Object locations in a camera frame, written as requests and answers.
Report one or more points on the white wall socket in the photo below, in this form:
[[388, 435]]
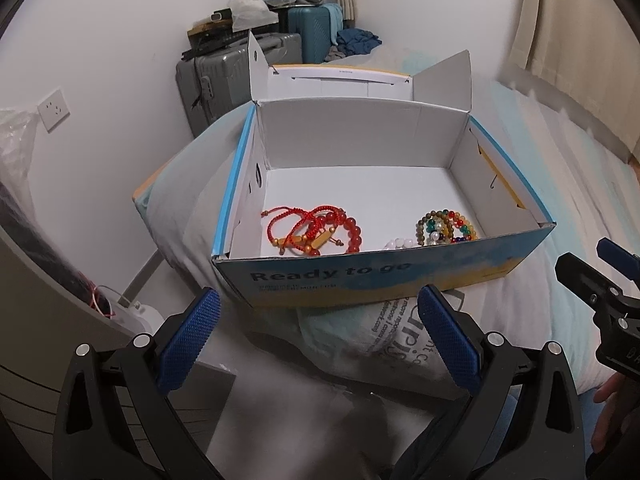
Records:
[[53, 109]]

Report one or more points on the crumpled plastic sheet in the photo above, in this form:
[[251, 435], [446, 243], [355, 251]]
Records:
[[17, 160]]

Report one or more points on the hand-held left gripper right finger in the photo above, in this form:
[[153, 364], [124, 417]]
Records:
[[447, 340]]

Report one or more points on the grey bedside cabinet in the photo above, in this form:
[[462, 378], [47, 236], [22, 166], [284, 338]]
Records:
[[30, 360]]

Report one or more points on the blue white cardboard box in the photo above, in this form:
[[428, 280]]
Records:
[[350, 160]]

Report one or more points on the printed grey pillow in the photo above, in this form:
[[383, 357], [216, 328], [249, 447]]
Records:
[[380, 340]]

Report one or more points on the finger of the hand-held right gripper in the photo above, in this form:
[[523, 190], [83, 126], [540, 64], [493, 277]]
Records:
[[620, 260], [585, 280]]

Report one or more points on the dark blue clothes pile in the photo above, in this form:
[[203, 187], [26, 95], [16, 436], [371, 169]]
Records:
[[355, 42]]

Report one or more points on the black items on suitcase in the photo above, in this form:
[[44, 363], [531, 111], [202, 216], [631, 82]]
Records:
[[215, 35]]

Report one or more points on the grey suitcase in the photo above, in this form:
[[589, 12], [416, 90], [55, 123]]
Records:
[[220, 85]]

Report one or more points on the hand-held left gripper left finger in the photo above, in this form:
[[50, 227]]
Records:
[[190, 340]]

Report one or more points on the teal suitcase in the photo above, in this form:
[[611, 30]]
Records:
[[315, 30]]

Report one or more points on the person's right hand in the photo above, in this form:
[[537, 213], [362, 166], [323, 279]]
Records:
[[617, 410]]

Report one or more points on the large beige curtain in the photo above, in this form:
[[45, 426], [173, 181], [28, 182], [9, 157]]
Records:
[[575, 35]]

